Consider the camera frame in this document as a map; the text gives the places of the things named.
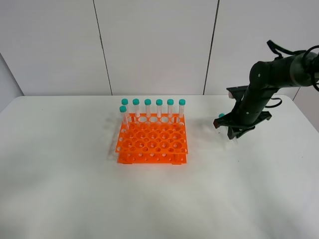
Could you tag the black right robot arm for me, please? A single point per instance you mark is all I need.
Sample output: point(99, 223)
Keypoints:
point(289, 69)

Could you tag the clear tube front left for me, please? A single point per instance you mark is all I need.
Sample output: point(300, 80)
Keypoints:
point(125, 121)

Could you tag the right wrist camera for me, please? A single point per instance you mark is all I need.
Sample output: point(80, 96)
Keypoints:
point(236, 93)

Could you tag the orange test tube rack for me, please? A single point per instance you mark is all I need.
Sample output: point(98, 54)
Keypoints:
point(151, 140)

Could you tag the row tube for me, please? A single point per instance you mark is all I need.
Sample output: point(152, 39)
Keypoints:
point(148, 107)
point(170, 103)
point(136, 104)
point(124, 107)
point(181, 108)
point(159, 107)

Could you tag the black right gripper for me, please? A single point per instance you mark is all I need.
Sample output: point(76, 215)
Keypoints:
point(246, 113)

